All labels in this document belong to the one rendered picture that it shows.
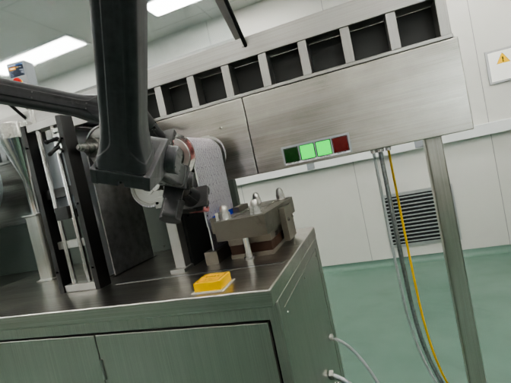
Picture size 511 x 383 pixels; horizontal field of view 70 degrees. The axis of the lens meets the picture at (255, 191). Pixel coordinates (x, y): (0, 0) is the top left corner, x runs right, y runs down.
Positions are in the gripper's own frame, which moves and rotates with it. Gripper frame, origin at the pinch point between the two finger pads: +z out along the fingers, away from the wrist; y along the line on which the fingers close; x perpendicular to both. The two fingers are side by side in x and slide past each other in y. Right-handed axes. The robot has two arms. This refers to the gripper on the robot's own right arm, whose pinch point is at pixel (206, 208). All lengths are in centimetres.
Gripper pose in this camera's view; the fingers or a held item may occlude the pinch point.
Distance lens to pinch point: 116.1
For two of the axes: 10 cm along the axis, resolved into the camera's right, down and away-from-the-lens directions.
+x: -0.3, -9.0, 4.3
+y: 9.3, -1.8, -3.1
